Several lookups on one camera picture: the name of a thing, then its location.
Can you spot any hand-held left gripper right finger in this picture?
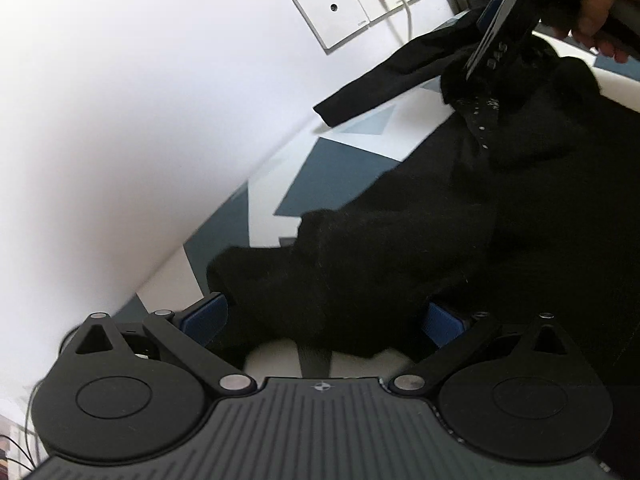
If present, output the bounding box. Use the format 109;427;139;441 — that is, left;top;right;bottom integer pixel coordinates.
392;302;582;397

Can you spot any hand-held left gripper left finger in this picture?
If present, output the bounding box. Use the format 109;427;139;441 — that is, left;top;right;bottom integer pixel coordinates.
62;292;254;399

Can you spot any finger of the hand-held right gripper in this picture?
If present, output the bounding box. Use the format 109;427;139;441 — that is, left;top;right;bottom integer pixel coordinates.
464;0;540;82

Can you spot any black knit sweater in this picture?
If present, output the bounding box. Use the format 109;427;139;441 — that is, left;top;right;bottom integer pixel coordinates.
206;7;640;378

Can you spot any white plugged-in cable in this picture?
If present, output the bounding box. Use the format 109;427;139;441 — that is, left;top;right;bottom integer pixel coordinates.
371;0;414;45

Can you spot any white coaxial wall plate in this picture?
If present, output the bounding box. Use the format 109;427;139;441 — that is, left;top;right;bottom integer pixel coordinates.
291;0;372;55

